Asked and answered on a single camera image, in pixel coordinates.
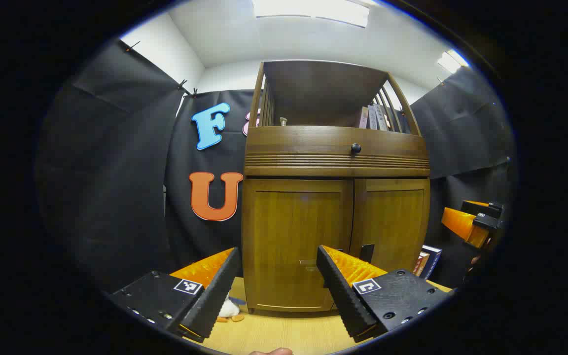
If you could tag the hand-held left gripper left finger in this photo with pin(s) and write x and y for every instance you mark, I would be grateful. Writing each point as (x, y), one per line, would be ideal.
(215, 296)

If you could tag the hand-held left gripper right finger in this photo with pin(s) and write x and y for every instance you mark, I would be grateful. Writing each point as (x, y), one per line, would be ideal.
(340, 296)

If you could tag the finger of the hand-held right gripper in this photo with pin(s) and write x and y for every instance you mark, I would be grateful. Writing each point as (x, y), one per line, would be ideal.
(486, 208)
(461, 224)

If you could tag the wooden cabinet door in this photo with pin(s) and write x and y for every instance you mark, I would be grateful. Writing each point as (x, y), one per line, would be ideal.
(395, 217)
(289, 222)

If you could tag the wooden double-door shoe cabinet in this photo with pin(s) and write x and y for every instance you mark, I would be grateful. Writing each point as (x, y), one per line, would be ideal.
(313, 98)

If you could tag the wooden cabinet drawer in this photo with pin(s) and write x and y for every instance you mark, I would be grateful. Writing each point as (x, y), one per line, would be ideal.
(303, 148)

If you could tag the penguin plush toy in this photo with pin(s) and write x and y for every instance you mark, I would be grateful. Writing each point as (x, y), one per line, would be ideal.
(229, 309)

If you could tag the blue book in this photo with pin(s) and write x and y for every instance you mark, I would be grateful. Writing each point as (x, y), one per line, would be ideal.
(433, 261)

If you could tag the red book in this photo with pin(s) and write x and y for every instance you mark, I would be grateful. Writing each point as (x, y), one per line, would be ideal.
(421, 264)

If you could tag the black round drawer knob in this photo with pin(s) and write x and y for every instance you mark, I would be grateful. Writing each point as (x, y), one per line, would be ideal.
(356, 148)

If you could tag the pale grey book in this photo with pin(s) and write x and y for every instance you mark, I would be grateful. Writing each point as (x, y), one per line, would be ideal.
(381, 118)

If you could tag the small ceiling light panel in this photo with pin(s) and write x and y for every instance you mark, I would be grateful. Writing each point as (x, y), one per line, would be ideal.
(452, 61)

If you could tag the black backdrop cloth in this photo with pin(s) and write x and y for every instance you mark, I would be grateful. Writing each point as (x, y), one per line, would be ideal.
(106, 172)

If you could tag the large ceiling light panel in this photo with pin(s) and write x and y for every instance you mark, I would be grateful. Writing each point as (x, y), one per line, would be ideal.
(313, 11)

